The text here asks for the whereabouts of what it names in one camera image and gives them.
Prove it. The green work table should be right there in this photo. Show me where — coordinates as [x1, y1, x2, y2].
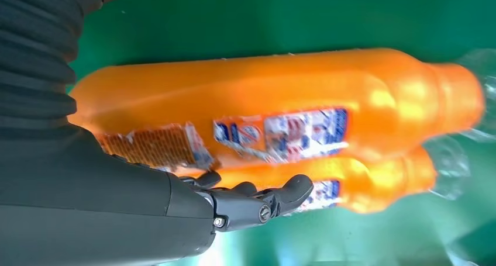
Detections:
[67, 0, 496, 266]

